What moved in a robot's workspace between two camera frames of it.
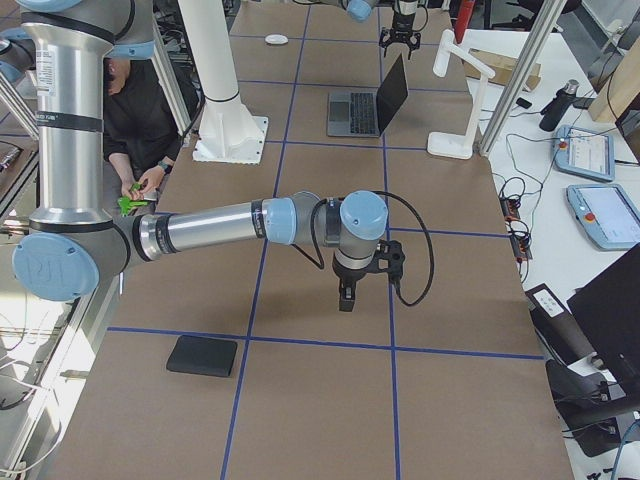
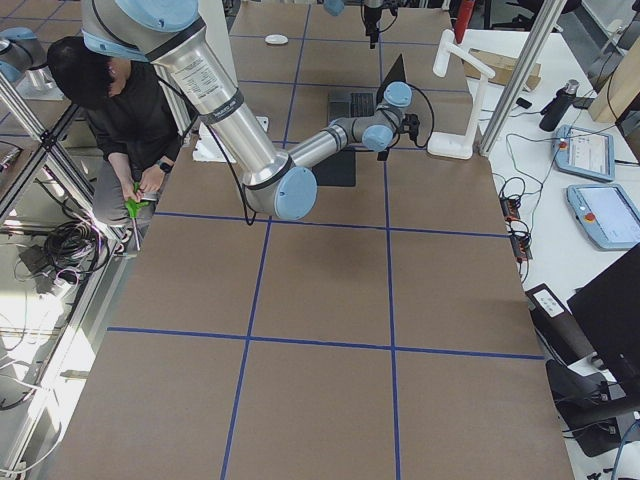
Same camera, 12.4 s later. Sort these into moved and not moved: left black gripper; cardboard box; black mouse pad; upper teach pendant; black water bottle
Moved: left black gripper; black mouse pad
Not moved: upper teach pendant; black water bottle; cardboard box
